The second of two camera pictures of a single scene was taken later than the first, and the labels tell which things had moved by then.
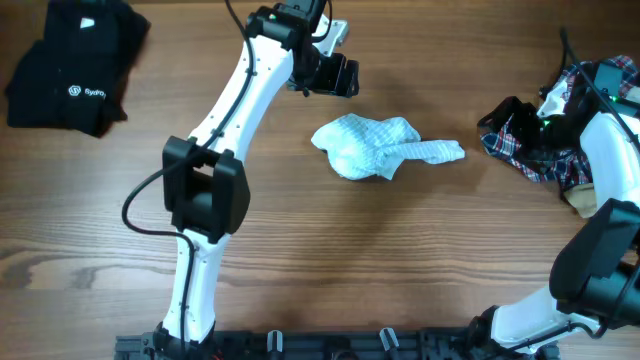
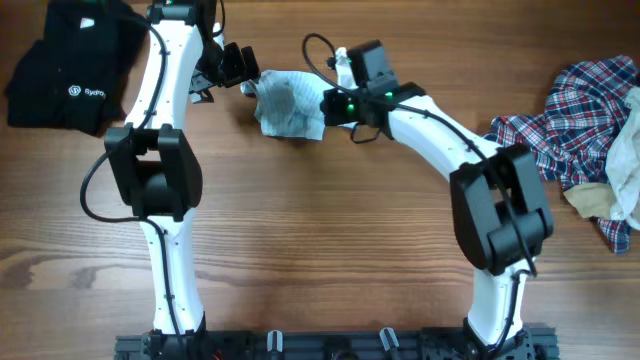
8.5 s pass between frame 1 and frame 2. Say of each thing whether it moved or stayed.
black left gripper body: moved
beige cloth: stayed
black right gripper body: moved
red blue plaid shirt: stayed
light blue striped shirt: moved
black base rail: stayed
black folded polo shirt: stayed
